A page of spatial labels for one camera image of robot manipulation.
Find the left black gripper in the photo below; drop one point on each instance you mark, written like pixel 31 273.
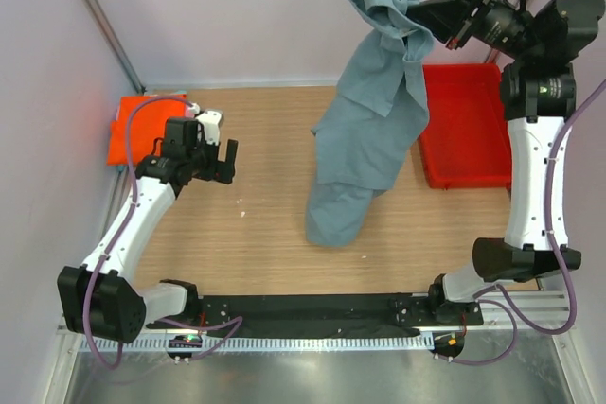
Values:
pixel 220 171

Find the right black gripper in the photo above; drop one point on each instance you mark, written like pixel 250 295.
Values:
pixel 449 17

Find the grey-blue t shirt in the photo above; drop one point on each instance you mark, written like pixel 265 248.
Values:
pixel 379 110

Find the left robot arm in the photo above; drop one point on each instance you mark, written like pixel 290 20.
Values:
pixel 98 297

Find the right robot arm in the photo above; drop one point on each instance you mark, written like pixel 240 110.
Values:
pixel 539 95

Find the folded pink t shirt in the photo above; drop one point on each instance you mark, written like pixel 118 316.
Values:
pixel 192 110

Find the folded orange t shirt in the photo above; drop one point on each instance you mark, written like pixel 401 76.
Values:
pixel 148 124

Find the red plastic bin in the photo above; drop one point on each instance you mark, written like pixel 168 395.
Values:
pixel 465 144

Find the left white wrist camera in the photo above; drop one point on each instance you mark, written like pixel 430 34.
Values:
pixel 210 121

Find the left aluminium corner post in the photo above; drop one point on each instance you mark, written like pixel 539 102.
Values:
pixel 108 33

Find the slotted cable duct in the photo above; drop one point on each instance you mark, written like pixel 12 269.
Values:
pixel 173 342

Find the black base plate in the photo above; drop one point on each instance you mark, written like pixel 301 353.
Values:
pixel 330 316

